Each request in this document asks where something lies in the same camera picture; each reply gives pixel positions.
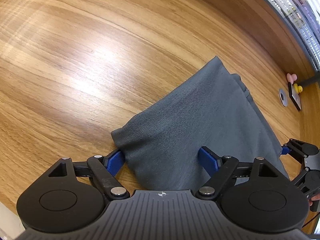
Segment thin dark cable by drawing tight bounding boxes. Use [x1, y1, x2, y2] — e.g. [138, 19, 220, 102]
[301, 211, 320, 230]

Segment black flat stand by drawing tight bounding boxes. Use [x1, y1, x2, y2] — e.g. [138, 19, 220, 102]
[287, 82, 303, 111]

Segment metal desk cable grommet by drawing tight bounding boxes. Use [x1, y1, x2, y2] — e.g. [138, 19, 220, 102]
[279, 88, 289, 107]

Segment grey pants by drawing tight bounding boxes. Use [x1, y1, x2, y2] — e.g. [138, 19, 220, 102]
[111, 56, 290, 191]

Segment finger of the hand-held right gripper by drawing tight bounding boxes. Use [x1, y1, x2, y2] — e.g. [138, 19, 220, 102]
[291, 167, 320, 192]
[281, 138, 320, 170]

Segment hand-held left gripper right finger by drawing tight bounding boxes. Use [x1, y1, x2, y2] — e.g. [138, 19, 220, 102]
[195, 146, 280, 201]

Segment dark grey partition post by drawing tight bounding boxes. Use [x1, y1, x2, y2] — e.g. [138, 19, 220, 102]
[301, 73, 320, 87]

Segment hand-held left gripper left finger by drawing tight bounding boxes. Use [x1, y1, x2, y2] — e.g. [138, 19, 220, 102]
[47, 149, 130, 201]

